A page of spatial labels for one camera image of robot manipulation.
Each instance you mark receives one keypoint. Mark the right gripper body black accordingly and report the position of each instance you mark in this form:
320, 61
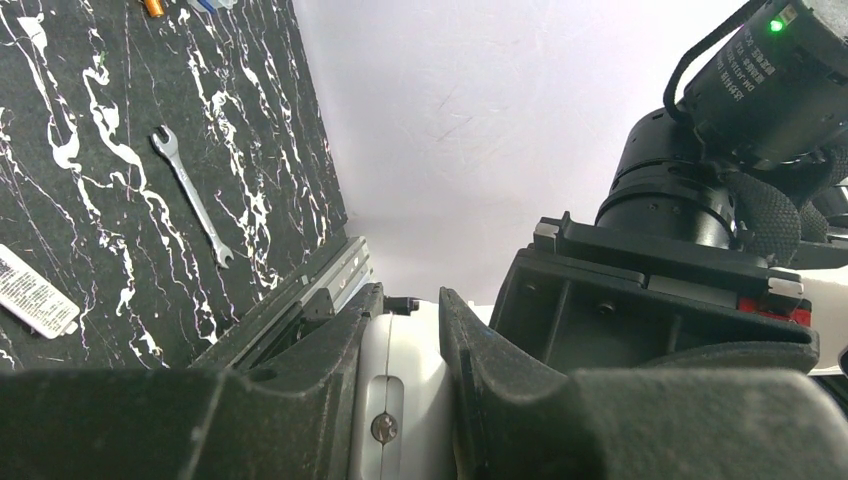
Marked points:
580, 296

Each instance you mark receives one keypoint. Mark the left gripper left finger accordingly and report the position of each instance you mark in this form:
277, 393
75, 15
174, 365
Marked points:
289, 418

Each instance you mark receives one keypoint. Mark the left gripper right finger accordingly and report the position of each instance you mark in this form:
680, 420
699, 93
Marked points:
516, 418

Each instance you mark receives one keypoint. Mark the white remote control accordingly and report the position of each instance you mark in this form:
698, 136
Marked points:
404, 421

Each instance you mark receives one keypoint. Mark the remote battery cover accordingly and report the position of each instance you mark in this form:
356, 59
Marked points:
34, 300

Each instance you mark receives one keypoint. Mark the orange battery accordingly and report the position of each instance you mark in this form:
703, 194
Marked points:
154, 8

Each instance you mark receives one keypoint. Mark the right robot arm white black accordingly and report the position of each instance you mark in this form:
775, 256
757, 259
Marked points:
753, 127

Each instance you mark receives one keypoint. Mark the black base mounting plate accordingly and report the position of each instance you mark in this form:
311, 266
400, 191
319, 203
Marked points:
275, 323

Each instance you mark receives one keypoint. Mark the silver open-end wrench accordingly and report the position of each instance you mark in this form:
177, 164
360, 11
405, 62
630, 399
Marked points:
166, 144

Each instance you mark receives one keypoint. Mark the aluminium frame rail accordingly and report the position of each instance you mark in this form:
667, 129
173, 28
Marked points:
342, 276

